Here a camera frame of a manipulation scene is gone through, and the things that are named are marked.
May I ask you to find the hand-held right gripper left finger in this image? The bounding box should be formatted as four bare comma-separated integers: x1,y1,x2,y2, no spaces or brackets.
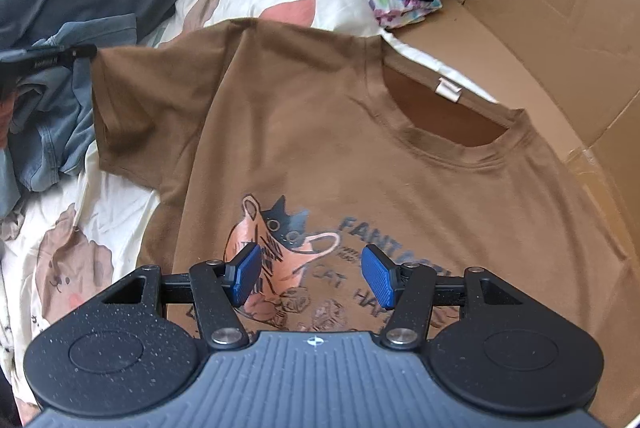
102,242,263,351

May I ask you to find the blue-grey garment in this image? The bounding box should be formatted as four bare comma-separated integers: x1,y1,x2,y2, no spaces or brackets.
0,21,140,220

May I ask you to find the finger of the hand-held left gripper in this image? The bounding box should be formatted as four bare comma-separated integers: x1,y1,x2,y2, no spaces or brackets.
0,43,98,76

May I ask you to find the colourful floral cloth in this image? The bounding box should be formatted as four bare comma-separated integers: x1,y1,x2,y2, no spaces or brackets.
357,0,444,30

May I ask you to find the brown cardboard sheet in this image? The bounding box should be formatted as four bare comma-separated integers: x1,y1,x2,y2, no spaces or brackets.
395,0,640,269

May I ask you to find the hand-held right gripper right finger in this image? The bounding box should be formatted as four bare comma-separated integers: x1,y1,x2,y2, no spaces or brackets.
361,244,526,351

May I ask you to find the brown printed t-shirt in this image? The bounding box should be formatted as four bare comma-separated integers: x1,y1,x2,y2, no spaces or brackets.
91,18,640,428

